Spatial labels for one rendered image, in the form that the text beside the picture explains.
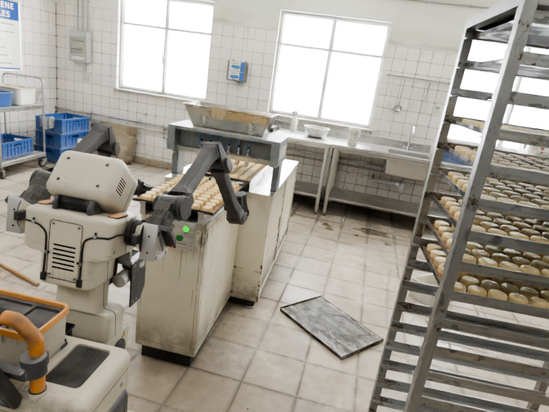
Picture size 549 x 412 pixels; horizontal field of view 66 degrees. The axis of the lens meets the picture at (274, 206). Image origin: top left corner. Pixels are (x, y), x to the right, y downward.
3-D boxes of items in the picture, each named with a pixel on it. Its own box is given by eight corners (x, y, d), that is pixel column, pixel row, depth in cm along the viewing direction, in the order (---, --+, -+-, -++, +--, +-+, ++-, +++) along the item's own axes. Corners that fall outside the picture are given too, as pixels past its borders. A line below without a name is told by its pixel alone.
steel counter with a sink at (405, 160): (190, 189, 551) (198, 92, 515) (210, 178, 616) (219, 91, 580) (463, 244, 489) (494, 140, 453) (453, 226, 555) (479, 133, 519)
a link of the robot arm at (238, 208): (199, 162, 169) (225, 163, 166) (204, 152, 172) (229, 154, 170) (225, 225, 202) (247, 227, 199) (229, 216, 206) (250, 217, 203)
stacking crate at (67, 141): (65, 140, 633) (65, 126, 627) (89, 144, 625) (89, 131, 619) (35, 145, 576) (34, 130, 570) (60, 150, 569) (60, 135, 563)
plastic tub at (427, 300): (430, 288, 364) (435, 272, 360) (453, 302, 347) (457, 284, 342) (407, 294, 348) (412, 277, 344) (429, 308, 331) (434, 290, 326)
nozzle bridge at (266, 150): (184, 167, 305) (187, 119, 295) (281, 185, 296) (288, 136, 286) (164, 176, 274) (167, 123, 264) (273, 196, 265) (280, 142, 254)
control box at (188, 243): (149, 239, 210) (150, 213, 206) (194, 249, 207) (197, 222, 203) (145, 242, 207) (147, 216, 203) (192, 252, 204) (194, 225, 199)
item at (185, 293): (182, 296, 297) (193, 172, 271) (229, 306, 293) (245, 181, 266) (133, 356, 231) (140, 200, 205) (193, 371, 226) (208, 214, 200)
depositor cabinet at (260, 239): (214, 231, 420) (223, 148, 395) (284, 246, 410) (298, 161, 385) (157, 291, 299) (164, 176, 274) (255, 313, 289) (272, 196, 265)
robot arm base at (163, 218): (132, 224, 126) (170, 231, 125) (143, 203, 131) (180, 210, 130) (139, 239, 133) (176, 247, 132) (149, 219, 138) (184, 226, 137)
